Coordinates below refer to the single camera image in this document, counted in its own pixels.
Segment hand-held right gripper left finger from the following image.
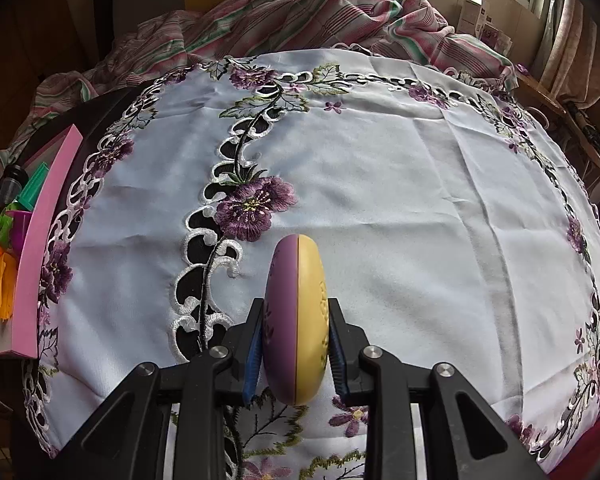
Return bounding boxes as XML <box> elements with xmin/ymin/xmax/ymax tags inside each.
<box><xmin>62</xmin><ymin>297</ymin><xmax>266</xmax><ymax>480</ymax></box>

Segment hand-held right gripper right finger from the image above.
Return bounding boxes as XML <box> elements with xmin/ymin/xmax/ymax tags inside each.
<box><xmin>326</xmin><ymin>297</ymin><xmax>538</xmax><ymax>480</ymax></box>

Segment purple and yellow egg toy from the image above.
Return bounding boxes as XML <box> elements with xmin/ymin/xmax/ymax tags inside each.
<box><xmin>261</xmin><ymin>234</ymin><xmax>328</xmax><ymax>406</ymax></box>

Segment pink cardboard box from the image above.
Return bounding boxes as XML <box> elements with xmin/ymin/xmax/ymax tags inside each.
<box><xmin>0</xmin><ymin>125</ymin><xmax>84</xmax><ymax>359</ymax></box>

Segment yellow toy block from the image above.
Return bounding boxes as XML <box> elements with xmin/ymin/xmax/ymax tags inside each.
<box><xmin>0</xmin><ymin>260</ymin><xmax>20</xmax><ymax>318</ymax></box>

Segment magenta suction cup toy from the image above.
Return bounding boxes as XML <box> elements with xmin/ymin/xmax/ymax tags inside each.
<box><xmin>2</xmin><ymin>210</ymin><xmax>33</xmax><ymax>251</ymax></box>

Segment orange toy block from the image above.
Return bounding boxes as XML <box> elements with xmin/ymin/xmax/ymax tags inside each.
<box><xmin>0</xmin><ymin>242</ymin><xmax>18</xmax><ymax>281</ymax></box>

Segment teal green stamp toy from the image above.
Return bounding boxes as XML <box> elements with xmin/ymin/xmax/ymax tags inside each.
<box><xmin>17</xmin><ymin>161</ymin><xmax>51</xmax><ymax>211</ymax></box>

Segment light green round toy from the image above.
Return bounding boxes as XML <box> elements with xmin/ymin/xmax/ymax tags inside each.
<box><xmin>0</xmin><ymin>202</ymin><xmax>23</xmax><ymax>233</ymax></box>

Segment clear jar with black lid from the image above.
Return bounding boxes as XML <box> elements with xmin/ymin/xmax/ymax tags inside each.
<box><xmin>0</xmin><ymin>164</ymin><xmax>30</xmax><ymax>206</ymax></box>

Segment white embroidered floral tablecloth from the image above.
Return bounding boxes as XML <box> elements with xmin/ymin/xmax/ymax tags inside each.
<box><xmin>22</xmin><ymin>49</ymin><xmax>600</xmax><ymax>480</ymax></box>

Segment red cloth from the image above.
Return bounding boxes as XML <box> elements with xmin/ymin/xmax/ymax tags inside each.
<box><xmin>545</xmin><ymin>400</ymin><xmax>600</xmax><ymax>476</ymax></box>

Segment wooden nightstand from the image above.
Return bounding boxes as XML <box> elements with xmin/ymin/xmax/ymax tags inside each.
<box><xmin>515</xmin><ymin>65</ymin><xmax>600</xmax><ymax>171</ymax></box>

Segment pink striped blanket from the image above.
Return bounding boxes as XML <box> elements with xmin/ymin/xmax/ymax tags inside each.
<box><xmin>0</xmin><ymin>0</ymin><xmax>518</xmax><ymax>161</ymax></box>

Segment pink patterned small box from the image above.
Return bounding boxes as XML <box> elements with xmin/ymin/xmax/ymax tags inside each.
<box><xmin>480</xmin><ymin>20</ymin><xmax>513</xmax><ymax>53</ymax></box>

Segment white carton box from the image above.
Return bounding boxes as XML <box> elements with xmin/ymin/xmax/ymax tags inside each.
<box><xmin>455</xmin><ymin>0</ymin><xmax>488</xmax><ymax>36</ymax></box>

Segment beige patterned curtain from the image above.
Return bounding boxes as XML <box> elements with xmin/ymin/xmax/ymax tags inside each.
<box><xmin>530</xmin><ymin>0</ymin><xmax>600</xmax><ymax>106</ymax></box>

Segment wooden wardrobe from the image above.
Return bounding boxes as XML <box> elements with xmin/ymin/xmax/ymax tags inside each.
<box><xmin>0</xmin><ymin>0</ymin><xmax>101</xmax><ymax>161</ymax></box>

